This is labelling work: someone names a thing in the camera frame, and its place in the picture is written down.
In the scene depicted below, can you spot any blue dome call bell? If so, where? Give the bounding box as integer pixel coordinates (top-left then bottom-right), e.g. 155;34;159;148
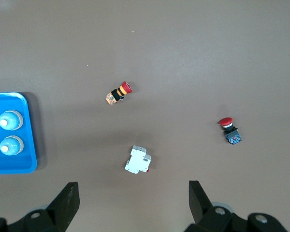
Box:
0;110;24;131
0;135;25;156

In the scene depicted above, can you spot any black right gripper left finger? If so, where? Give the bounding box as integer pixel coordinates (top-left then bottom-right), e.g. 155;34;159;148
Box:
0;181;80;232

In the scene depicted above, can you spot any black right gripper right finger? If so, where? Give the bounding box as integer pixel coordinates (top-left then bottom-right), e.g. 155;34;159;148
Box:
185;180;289;232

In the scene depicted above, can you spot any white circuit breaker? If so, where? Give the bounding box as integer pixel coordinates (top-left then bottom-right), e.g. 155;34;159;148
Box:
124;145;152;174

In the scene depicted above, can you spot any blue plastic tray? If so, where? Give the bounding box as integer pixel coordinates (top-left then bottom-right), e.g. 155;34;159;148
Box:
0;91;38;175

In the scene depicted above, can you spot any red mushroom push button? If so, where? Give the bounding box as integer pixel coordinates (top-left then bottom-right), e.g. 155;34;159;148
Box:
218;117;243;146

